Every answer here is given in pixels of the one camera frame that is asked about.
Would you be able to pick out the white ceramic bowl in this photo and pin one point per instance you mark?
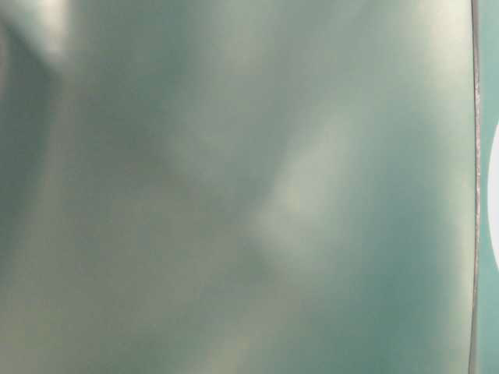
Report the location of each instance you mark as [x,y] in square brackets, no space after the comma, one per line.
[493,196]

